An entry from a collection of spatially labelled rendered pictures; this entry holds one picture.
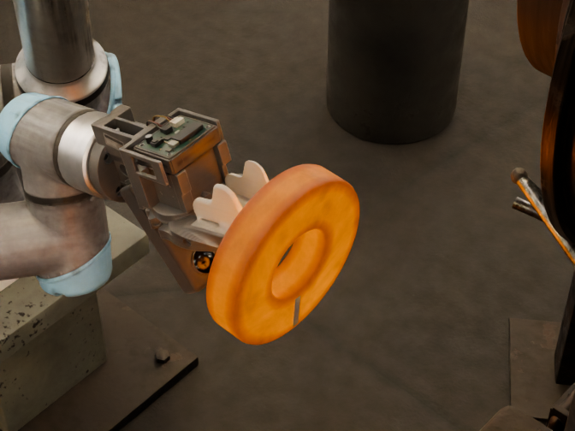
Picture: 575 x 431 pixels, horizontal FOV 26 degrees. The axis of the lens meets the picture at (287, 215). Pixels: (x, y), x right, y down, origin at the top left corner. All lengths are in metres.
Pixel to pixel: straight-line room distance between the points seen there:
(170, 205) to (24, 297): 0.70
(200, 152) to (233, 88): 1.48
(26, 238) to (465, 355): 1.00
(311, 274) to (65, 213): 0.27
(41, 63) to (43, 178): 0.37
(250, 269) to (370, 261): 1.22
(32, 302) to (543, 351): 0.82
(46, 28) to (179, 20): 1.24
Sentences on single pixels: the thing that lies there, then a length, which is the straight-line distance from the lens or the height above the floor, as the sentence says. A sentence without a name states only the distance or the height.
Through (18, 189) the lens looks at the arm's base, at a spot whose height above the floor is 0.42.
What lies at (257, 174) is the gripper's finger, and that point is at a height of 0.88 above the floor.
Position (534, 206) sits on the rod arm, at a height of 0.90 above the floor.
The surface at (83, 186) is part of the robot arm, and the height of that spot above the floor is 0.80.
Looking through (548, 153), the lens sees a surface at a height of 1.07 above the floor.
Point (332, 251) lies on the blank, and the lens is 1.04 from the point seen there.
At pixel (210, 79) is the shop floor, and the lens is 2.54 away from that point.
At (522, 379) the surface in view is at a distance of 2.01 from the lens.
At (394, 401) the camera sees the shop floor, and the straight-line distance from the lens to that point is 1.96.
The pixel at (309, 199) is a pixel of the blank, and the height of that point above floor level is 0.89.
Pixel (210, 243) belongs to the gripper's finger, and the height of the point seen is 0.83.
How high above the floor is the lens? 1.56
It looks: 44 degrees down
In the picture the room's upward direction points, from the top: straight up
